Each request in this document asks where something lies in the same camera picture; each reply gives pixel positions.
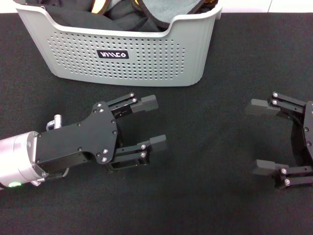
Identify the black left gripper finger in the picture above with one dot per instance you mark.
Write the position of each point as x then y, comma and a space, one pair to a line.
144, 104
156, 144

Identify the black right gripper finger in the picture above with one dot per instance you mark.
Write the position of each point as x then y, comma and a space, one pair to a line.
264, 167
259, 107

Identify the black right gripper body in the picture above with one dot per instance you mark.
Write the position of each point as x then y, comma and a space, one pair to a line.
308, 127

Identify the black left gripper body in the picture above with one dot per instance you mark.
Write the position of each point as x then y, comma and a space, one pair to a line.
73, 142

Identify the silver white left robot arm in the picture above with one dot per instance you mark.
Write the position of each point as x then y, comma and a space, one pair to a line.
14, 156

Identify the grey perforated plastic storage basket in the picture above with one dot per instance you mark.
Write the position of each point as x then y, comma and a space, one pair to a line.
73, 63

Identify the silver connector on left gripper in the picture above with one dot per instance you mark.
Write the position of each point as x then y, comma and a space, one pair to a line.
55, 122

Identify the black cloth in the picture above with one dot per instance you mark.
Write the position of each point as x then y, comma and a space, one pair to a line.
73, 17

